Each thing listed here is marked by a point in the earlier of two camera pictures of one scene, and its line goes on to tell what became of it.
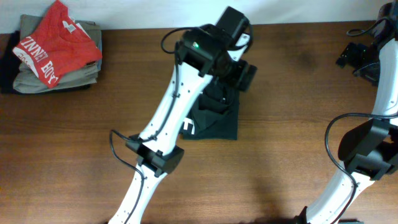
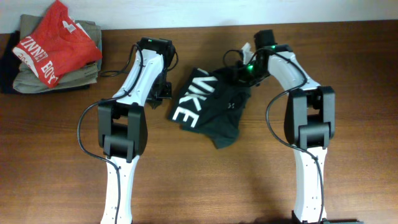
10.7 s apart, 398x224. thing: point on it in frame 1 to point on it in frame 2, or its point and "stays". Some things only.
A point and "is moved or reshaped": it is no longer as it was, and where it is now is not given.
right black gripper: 349,56 to 239,76
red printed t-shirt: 58,47 stays
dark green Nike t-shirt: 214,115 is moved or reshaped
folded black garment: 9,68 stays
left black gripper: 235,76 to 155,98
